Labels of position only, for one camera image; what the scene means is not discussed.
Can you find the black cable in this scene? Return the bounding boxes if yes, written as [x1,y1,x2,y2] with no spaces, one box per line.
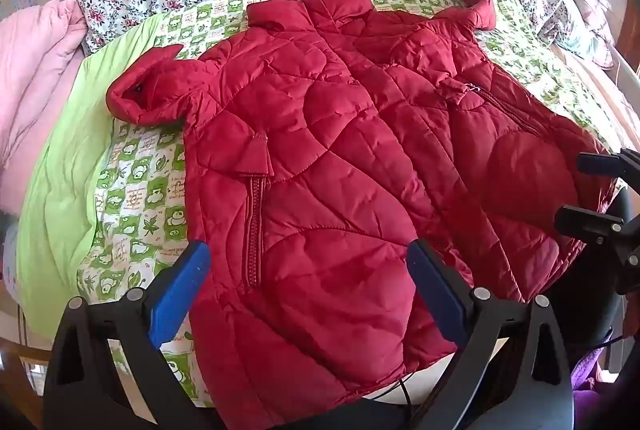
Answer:
[397,375,417,430]

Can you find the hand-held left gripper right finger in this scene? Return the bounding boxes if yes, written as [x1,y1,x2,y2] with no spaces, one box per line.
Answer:
[406,239,574,430]

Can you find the red quilted jacket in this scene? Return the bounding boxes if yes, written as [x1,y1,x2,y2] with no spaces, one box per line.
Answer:
[106,0,618,430]

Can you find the purple cloth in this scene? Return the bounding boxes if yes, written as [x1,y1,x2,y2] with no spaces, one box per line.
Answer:
[572,350,623,430]

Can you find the light green sheet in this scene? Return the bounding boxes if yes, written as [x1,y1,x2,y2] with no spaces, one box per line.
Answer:
[15,15,168,342]

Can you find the plaid pillow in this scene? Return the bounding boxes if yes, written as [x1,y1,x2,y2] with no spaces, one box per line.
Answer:
[549,0,617,71]

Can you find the wooden bed frame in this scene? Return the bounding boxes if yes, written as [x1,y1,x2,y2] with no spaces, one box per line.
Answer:
[0,340,51,430]

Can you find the green animal print bedsheet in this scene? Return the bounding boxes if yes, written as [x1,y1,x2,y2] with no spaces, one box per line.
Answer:
[77,0,626,411]

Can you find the pink blanket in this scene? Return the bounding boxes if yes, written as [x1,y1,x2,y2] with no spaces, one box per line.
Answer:
[0,0,91,216]

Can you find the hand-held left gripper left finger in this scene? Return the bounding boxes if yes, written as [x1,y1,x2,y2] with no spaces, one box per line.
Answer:
[42,240,211,430]

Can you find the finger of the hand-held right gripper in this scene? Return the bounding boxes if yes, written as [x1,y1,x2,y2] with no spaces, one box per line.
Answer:
[576,148,640,192]
[553,204,640,296]

